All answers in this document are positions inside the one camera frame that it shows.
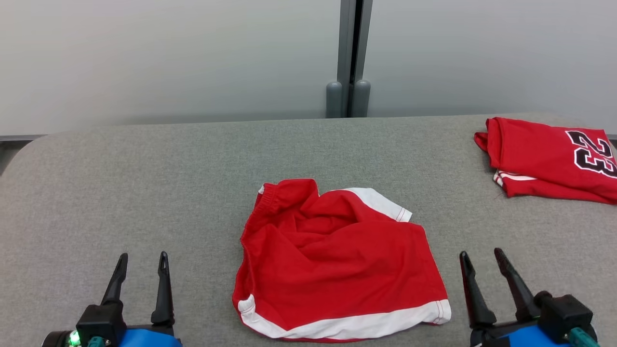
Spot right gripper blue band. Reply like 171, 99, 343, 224
459, 248, 579, 347

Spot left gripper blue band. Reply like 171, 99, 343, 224
42, 251, 183, 347

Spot red jersey with number 23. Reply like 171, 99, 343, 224
474, 117, 617, 205

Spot red shorts with white trim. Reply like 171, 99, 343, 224
232, 178, 452, 343

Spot teal right camera connector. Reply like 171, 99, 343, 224
569, 328, 601, 347

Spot grey rounded post foot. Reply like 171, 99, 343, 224
351, 80, 372, 119
326, 80, 344, 119

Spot grey aluminium partition post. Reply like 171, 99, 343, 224
337, 0, 373, 119

